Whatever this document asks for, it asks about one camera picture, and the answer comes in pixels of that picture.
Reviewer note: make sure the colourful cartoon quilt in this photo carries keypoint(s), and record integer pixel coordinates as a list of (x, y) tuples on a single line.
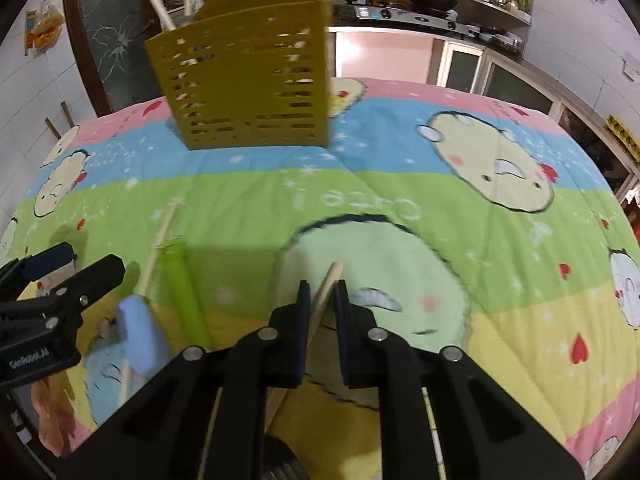
[(460, 220)]

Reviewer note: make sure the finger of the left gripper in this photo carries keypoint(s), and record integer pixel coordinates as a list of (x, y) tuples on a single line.
[(31, 268), (85, 287)]

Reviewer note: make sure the kitchen counter cabinets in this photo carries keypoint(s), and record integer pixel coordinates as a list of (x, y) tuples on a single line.
[(408, 55)]

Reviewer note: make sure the yellow egg tray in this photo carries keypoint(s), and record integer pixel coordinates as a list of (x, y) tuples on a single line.
[(625, 136)]

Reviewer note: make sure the light blue spoon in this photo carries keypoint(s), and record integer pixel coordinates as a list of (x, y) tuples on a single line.
[(146, 346)]

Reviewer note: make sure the person's left hand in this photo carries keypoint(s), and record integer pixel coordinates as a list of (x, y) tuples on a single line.
[(58, 430)]

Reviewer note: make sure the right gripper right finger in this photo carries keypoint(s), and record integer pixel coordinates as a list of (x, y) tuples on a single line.
[(441, 414)]

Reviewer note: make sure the wooden sticks against wall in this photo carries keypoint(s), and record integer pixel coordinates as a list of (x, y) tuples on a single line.
[(62, 122)]

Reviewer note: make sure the dark wooden glass door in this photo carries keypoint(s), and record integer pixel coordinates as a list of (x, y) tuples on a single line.
[(108, 42)]

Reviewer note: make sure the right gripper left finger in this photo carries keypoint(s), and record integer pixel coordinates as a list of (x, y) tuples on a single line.
[(202, 416)]

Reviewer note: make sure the yellow perforated utensil holder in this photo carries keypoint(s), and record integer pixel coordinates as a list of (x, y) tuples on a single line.
[(247, 73)]

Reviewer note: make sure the white wall socket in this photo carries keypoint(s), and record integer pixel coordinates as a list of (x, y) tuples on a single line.
[(631, 67)]

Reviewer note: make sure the gas stove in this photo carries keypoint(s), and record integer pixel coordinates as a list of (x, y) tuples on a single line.
[(376, 16)]

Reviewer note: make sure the hanging orange plastic bag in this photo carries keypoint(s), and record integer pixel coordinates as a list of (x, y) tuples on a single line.
[(42, 27)]

